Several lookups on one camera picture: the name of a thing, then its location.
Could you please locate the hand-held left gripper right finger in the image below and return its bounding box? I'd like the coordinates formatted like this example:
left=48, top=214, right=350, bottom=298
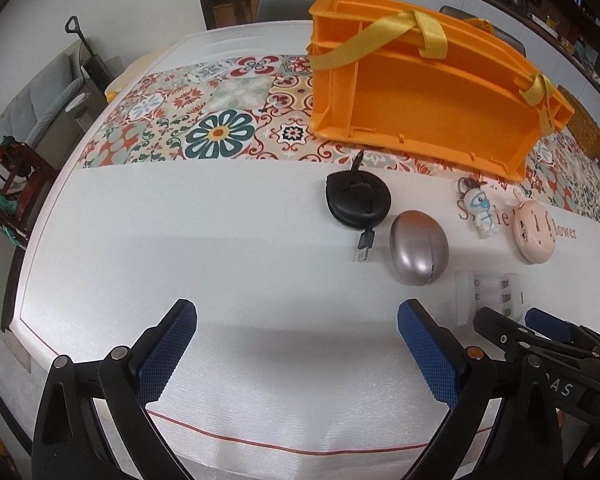
left=397, top=299, right=563, bottom=480

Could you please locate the floral patterned table runner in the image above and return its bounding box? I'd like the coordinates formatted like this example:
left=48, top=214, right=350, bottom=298
left=82, top=54, right=600, bottom=226

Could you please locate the pink round gadget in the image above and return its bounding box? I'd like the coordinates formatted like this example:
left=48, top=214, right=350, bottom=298
left=511, top=191, right=558, bottom=264

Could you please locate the white round fan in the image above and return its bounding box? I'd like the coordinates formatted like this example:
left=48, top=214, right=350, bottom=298
left=65, top=91, right=98, bottom=126

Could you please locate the silver computer mouse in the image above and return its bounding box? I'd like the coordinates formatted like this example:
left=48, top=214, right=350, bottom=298
left=389, top=210, right=452, bottom=287

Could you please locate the dark wooden chair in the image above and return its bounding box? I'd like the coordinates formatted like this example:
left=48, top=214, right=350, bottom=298
left=0, top=142, right=58, bottom=248

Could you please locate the black retractable cable reel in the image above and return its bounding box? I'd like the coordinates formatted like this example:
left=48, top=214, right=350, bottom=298
left=325, top=150, right=392, bottom=263

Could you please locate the cream and yellow tub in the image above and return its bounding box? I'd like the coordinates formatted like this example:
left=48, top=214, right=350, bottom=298
left=105, top=52, right=166, bottom=103

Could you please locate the white figure keychain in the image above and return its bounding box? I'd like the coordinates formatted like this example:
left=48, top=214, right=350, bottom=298
left=455, top=175, right=506, bottom=238

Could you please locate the woven tissue box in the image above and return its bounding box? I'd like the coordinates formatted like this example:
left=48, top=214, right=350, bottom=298
left=557, top=85, right=600, bottom=161

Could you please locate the grey dining chair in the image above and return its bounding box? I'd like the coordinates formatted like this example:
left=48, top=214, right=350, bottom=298
left=254, top=0, right=381, bottom=26
left=439, top=5, right=526, bottom=56

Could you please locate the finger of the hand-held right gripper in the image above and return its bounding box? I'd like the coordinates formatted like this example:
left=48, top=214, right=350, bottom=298
left=472, top=306, right=600, bottom=367
left=524, top=308, right=600, bottom=357

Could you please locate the orange plastic basket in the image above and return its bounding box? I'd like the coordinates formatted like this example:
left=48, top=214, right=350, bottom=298
left=307, top=0, right=576, bottom=183

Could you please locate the clear plastic battery case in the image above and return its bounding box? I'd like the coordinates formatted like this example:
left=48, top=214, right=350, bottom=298
left=450, top=271, right=523, bottom=328

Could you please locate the black upright vacuum cleaner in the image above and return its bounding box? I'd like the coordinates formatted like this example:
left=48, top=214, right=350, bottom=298
left=65, top=16, right=113, bottom=101

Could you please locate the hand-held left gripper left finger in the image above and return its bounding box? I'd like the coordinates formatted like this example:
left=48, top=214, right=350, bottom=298
left=31, top=298, right=198, bottom=480

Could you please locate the grey sofa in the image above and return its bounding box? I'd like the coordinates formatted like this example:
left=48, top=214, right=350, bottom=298
left=0, top=42, right=88, bottom=161

